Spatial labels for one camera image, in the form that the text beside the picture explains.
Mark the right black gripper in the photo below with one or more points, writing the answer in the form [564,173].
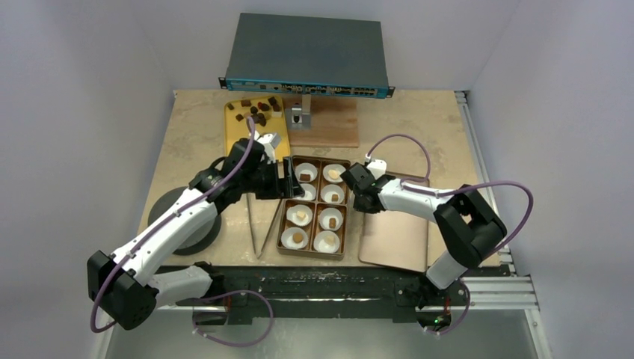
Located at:
[356,179]

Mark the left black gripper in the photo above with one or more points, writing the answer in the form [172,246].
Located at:
[285,188]

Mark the brown box lid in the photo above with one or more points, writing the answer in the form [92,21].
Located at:
[394,239]

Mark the metal tongs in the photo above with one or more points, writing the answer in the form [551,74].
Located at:
[262,216]

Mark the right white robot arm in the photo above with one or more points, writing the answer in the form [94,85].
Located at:
[469,226]

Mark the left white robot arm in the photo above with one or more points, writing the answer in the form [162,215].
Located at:
[125,286]

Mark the brown chocolate box tray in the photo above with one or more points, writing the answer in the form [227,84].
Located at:
[317,205]

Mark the wooden board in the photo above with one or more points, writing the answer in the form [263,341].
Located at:
[334,123]

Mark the yellow tray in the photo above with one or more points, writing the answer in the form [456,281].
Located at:
[269,108]

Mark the grey metal stand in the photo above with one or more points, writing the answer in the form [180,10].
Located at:
[300,113]

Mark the grey round speaker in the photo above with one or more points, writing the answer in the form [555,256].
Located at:
[201,239]

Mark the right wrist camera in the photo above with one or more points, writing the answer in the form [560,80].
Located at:
[377,167]

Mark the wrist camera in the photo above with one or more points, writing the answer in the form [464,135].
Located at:
[377,167]
[270,142]

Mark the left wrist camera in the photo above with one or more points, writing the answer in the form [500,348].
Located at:
[270,142]

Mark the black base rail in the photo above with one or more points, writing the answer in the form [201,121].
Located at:
[321,292]

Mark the blue network switch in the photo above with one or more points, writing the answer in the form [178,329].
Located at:
[308,55]

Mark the aluminium frame rail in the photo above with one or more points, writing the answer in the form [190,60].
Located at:
[502,293]

